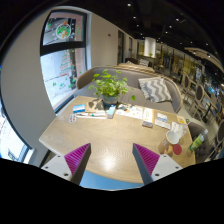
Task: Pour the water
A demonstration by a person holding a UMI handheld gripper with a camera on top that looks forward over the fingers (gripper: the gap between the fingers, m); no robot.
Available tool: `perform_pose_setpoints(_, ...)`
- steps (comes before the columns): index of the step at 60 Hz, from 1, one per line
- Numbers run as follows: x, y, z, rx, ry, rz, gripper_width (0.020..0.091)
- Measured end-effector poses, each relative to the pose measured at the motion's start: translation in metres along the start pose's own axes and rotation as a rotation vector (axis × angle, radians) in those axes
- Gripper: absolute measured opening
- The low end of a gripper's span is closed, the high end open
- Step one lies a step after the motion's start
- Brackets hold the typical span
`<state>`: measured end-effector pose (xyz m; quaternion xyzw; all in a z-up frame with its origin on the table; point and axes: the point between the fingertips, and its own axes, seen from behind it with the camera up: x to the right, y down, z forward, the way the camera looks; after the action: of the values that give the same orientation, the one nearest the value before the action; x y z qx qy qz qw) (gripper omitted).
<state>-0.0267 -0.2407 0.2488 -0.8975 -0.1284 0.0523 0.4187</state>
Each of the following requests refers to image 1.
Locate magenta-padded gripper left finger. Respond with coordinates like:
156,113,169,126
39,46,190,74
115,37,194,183
41,143,92,186

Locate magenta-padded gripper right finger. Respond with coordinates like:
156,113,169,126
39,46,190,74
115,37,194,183
132,143,184,186

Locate clear green-label drink bottle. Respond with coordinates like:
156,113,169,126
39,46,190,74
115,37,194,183
188,128,209,153

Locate brown ceramic mug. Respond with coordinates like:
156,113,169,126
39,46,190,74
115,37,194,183
157,130,180,157

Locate flat round red coaster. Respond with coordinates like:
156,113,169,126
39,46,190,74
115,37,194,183
172,143,184,156

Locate white printed leaflet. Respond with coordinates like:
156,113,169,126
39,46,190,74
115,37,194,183
153,118,172,130

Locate white tissue box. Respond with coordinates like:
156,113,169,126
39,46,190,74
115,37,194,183
142,107,155,129

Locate clear plastic cup with straw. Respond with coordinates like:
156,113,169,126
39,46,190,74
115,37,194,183
175,120,191,138

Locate small white blue box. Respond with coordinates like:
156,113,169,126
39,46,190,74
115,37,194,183
155,112,169,123

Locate blue white card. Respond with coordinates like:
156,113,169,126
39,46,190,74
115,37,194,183
72,104,87,115

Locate grey tufted armchair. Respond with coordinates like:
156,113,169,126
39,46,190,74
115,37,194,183
187,121,212,162

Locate small light blue box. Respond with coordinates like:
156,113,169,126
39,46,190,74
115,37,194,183
106,104,117,120

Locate grey white chevron cushion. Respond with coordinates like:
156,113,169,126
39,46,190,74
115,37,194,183
137,76,173,104

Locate green potted plant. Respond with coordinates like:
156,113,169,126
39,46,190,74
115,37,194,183
87,68,137,106

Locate grey curved sofa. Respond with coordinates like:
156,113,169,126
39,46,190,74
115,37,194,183
75,64,184,115

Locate white round column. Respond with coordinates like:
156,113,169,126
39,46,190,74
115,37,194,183
143,36,157,59

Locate colourful window poster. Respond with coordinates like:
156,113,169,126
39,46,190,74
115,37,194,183
42,11,87,47

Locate group of ceiling lights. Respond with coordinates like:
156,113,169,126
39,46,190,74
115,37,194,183
125,2,215,58

